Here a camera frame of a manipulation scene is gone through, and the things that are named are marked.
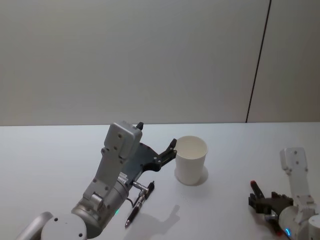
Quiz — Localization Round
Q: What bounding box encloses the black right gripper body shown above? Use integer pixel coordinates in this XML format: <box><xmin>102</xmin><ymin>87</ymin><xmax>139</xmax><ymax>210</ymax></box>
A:
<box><xmin>259</xmin><ymin>190</ymin><xmax>295</xmax><ymax>218</ymax></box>

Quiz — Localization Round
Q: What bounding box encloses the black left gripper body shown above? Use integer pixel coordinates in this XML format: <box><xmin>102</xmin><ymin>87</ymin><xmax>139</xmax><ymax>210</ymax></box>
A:
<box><xmin>119</xmin><ymin>141</ymin><xmax>162</xmax><ymax>186</ymax></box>

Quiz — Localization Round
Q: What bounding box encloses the white paper cup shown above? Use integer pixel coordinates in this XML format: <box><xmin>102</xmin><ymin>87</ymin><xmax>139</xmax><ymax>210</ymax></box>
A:
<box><xmin>174</xmin><ymin>135</ymin><xmax>209</xmax><ymax>186</ymax></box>

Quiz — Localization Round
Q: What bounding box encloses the black pen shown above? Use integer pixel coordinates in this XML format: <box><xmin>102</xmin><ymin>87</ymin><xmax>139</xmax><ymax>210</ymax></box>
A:
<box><xmin>124</xmin><ymin>180</ymin><xmax>155</xmax><ymax>229</ymax></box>

